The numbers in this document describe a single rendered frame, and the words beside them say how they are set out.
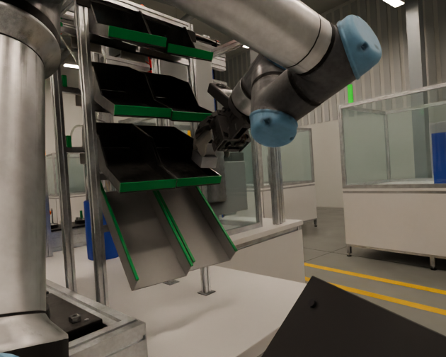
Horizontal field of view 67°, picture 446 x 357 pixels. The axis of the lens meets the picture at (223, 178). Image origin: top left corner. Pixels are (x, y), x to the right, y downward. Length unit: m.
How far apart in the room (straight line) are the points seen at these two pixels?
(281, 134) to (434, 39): 8.90
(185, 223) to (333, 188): 9.40
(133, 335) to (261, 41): 0.51
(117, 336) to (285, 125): 0.44
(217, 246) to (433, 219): 3.59
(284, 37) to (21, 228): 0.33
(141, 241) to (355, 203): 4.01
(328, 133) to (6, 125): 10.06
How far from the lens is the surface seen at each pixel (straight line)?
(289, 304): 0.95
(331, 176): 10.21
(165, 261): 0.80
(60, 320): 0.72
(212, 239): 0.91
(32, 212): 0.30
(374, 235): 4.60
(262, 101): 0.55
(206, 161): 0.83
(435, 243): 4.36
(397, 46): 9.67
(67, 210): 0.97
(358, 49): 0.48
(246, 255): 1.88
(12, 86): 0.34
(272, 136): 0.54
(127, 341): 0.65
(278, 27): 0.42
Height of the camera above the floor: 1.22
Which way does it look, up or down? 1 degrees down
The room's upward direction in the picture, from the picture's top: 4 degrees counter-clockwise
